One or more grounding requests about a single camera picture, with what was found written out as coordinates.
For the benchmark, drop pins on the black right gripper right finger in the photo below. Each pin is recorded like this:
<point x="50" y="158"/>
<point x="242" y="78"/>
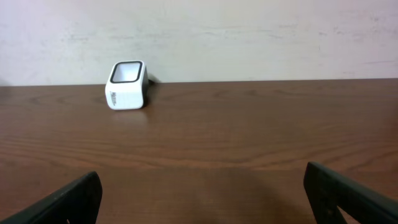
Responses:
<point x="329" y="192"/>

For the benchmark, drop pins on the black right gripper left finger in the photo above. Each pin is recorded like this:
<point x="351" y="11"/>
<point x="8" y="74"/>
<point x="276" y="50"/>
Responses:
<point x="77" y="202"/>

